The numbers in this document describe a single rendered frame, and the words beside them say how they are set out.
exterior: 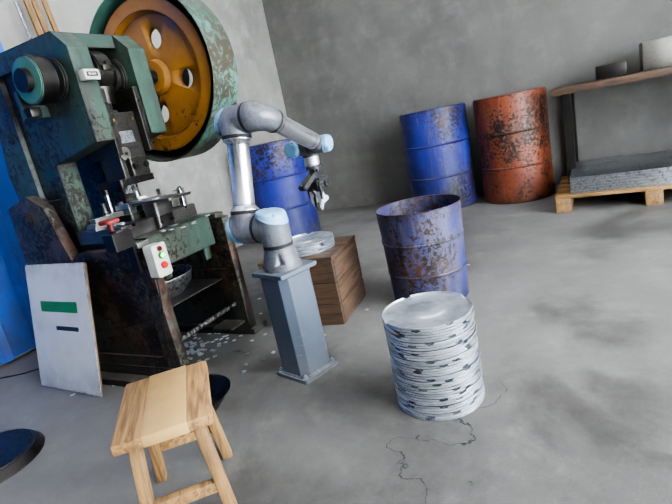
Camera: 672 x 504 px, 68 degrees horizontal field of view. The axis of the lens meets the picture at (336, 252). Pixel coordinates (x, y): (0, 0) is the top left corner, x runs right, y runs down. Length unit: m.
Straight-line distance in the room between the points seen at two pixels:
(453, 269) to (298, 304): 0.85
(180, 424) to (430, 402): 0.75
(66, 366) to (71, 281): 0.42
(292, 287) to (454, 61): 3.54
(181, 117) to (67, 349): 1.23
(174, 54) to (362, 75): 2.95
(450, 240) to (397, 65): 3.07
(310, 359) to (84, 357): 1.06
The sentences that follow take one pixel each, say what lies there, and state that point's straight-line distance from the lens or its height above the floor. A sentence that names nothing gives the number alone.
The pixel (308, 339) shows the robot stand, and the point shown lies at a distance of 1.97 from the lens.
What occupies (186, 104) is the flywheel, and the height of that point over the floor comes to 1.17.
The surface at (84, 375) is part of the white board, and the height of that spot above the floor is 0.09.
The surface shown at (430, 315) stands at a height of 0.32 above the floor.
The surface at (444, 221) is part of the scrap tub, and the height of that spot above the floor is 0.41.
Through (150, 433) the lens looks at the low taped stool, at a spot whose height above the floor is 0.33.
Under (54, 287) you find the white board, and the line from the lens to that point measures 2.62.
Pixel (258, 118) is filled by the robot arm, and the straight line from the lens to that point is 1.93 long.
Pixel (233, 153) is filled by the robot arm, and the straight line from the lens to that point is 1.98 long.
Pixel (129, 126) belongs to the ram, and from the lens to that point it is 2.45.
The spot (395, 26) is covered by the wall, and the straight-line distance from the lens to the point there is 5.22.
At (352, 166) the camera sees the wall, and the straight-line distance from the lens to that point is 5.47.
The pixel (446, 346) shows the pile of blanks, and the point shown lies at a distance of 1.54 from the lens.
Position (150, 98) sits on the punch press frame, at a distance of 2.51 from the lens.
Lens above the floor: 0.95
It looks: 15 degrees down
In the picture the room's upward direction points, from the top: 12 degrees counter-clockwise
